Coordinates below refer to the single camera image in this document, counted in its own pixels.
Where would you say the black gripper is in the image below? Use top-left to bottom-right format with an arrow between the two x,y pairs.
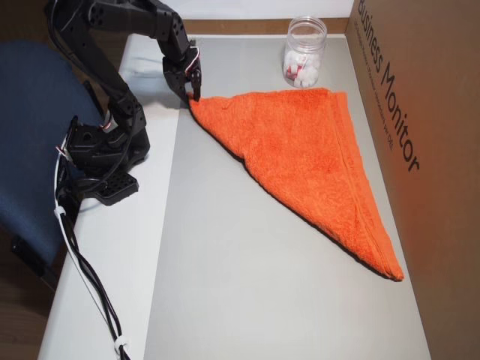
160,48 -> 203,103

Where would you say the orange terry towel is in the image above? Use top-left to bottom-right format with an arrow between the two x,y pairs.
188,86 -> 405,283

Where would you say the black perforated clamp plate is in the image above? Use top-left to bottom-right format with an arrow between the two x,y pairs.
93,170 -> 140,206

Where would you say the clear plastic jar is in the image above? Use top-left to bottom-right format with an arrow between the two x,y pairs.
281,14 -> 328,89

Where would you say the blue office chair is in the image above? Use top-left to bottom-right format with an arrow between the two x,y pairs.
0,39 -> 108,292

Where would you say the grey table mat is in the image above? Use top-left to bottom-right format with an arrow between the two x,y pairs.
144,36 -> 432,360

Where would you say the brown Business Monitor cardboard box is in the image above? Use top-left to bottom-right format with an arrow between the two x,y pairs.
346,0 -> 480,360

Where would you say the black camera cable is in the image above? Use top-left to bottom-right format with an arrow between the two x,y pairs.
46,0 -> 132,360

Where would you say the black and white cable bundle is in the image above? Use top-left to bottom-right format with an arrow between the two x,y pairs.
54,157 -> 131,360

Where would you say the black power cable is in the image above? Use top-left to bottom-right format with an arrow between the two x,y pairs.
55,179 -> 132,360

